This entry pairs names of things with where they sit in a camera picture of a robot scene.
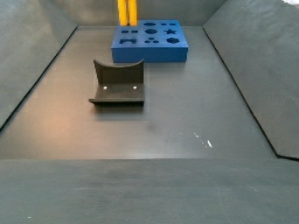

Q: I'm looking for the yellow double-square peg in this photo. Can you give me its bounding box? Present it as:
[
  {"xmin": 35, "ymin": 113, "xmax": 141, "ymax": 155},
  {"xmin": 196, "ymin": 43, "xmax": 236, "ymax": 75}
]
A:
[{"xmin": 116, "ymin": 0, "xmax": 137, "ymax": 26}]

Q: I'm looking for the black curved holder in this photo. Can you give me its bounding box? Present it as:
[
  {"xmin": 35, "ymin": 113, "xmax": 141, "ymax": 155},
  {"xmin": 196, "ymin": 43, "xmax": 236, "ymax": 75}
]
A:
[{"xmin": 88, "ymin": 60, "xmax": 145, "ymax": 105}]

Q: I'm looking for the blue shape-sorting block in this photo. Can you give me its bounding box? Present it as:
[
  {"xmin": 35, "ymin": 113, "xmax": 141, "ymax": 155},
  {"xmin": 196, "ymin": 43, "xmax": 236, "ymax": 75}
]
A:
[{"xmin": 111, "ymin": 20, "xmax": 189, "ymax": 63}]

